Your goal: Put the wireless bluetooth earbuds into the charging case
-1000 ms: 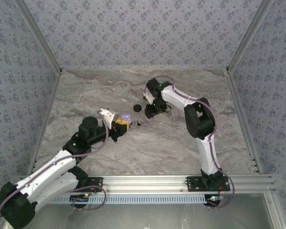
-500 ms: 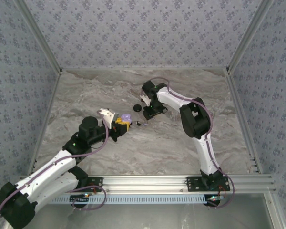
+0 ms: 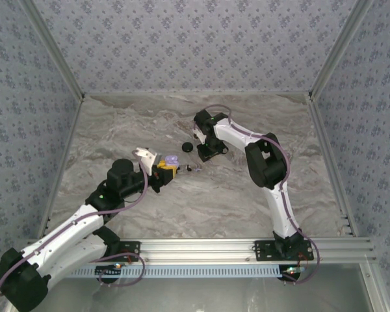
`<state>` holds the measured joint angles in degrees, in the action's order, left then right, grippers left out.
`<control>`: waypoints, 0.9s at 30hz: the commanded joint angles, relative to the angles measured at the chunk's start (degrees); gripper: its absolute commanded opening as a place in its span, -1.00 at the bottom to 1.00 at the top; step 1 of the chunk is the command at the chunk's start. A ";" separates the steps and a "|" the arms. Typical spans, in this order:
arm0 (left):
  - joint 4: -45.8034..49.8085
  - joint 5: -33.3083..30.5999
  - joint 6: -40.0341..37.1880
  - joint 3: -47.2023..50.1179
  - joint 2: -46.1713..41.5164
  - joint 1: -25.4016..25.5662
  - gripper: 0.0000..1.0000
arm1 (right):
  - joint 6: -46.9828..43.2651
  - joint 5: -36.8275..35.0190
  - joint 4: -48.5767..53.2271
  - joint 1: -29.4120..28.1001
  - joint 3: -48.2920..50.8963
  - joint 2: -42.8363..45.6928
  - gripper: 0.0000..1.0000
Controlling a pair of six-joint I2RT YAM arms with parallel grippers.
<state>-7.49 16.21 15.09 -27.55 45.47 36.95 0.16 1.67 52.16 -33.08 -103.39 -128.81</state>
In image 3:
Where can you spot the black control board with LED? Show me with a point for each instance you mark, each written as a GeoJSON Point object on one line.
{"type": "Point", "coordinates": [107, 270]}
{"type": "Point", "coordinates": [291, 273]}

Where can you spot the aluminium table side rail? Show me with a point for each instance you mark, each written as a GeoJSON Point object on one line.
{"type": "Point", "coordinates": [322, 130]}
{"type": "Point", "coordinates": [63, 162]}

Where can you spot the purple earbud charging case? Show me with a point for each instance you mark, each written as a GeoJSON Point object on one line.
{"type": "Point", "coordinates": [171, 159]}

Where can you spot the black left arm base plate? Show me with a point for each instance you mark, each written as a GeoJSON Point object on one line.
{"type": "Point", "coordinates": [131, 248]}

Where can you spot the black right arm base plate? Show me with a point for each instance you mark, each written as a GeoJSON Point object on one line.
{"type": "Point", "coordinates": [266, 250]}

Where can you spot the wide aluminium mounting rail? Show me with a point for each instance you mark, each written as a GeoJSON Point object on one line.
{"type": "Point", "coordinates": [195, 250]}

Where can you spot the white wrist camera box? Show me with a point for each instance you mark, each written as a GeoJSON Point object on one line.
{"type": "Point", "coordinates": [200, 135]}
{"type": "Point", "coordinates": [146, 159]}

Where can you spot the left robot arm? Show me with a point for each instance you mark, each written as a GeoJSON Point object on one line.
{"type": "Point", "coordinates": [68, 227]}

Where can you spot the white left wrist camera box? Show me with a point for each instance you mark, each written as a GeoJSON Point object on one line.
{"type": "Point", "coordinates": [146, 159]}

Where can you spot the aluminium frame post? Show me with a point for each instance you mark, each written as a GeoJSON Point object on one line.
{"type": "Point", "coordinates": [55, 48]}
{"type": "Point", "coordinates": [338, 48]}

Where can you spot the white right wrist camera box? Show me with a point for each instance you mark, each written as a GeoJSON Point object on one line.
{"type": "Point", "coordinates": [200, 135]}

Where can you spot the black earbud charging case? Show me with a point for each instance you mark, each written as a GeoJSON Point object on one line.
{"type": "Point", "coordinates": [187, 147]}

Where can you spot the aluminium lower frame leg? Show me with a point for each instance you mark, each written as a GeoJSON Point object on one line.
{"type": "Point", "coordinates": [373, 286]}

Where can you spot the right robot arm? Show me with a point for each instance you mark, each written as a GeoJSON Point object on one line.
{"type": "Point", "coordinates": [279, 208]}

